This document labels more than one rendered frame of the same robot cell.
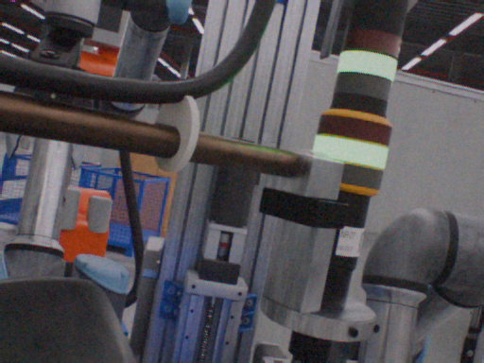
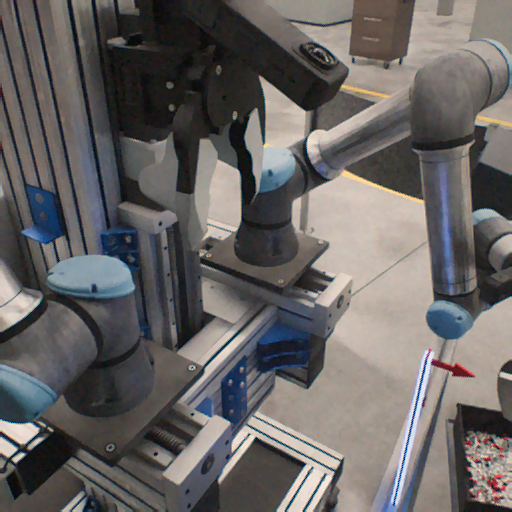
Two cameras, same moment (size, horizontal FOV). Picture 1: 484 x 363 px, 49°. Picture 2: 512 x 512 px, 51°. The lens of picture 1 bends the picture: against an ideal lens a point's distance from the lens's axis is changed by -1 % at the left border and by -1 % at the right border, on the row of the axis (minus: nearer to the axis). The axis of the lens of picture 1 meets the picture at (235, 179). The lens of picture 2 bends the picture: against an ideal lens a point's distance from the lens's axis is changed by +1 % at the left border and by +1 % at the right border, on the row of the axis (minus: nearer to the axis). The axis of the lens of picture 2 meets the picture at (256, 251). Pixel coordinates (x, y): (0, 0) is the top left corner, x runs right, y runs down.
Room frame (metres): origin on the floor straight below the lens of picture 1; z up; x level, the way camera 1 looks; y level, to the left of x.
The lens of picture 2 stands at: (0.50, 0.57, 1.70)
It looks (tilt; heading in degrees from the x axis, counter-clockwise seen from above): 32 degrees down; 310
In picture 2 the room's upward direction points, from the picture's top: straight up
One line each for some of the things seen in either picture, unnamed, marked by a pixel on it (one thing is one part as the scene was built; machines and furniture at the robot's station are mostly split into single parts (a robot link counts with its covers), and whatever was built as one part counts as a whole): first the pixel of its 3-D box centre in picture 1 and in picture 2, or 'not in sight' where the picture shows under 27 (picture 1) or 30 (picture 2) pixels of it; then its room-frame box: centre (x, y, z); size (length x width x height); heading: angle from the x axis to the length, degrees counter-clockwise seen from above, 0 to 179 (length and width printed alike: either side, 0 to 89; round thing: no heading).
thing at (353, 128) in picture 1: (354, 130); not in sight; (0.33, -0.06, 1.57); 0.04 x 0.04 x 0.01
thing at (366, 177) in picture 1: (345, 173); not in sight; (0.33, -0.06, 1.54); 0.04 x 0.04 x 0.01
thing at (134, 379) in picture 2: not in sight; (106, 359); (1.10, 0.23, 1.09); 0.15 x 0.15 x 0.10
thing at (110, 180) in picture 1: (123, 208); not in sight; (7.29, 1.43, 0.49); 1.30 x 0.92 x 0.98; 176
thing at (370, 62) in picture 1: (366, 67); not in sight; (0.33, -0.06, 1.61); 0.03 x 0.03 x 0.01
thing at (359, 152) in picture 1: (349, 152); not in sight; (0.33, -0.06, 1.56); 0.04 x 0.04 x 0.01
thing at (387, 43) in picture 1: (371, 46); not in sight; (0.33, -0.06, 1.62); 0.03 x 0.03 x 0.01
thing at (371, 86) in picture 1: (362, 89); not in sight; (0.33, -0.06, 1.59); 0.03 x 0.03 x 0.01
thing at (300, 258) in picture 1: (321, 242); not in sight; (0.32, -0.06, 1.50); 0.09 x 0.07 x 0.10; 136
